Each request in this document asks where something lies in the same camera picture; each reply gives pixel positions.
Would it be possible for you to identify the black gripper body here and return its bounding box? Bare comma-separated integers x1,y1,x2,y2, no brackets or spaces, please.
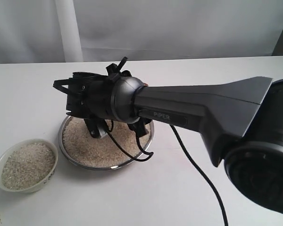
53,72,118,119

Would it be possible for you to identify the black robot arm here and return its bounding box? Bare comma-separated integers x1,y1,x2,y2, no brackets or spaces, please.
53,73,283,214

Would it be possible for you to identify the rice in steel tray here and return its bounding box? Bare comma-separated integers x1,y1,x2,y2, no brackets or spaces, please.
62,117,153,168

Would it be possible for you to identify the rice in white bowl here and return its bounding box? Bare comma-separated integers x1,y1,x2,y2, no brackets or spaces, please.
1,142,56,190

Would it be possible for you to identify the white ceramic bowl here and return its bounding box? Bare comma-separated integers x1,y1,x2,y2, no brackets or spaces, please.
0,139,58,193

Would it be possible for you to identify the round steel tray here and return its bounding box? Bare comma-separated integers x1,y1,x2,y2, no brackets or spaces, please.
58,113,155,171

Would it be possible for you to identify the white backdrop curtain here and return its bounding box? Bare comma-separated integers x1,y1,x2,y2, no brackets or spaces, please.
0,0,283,64

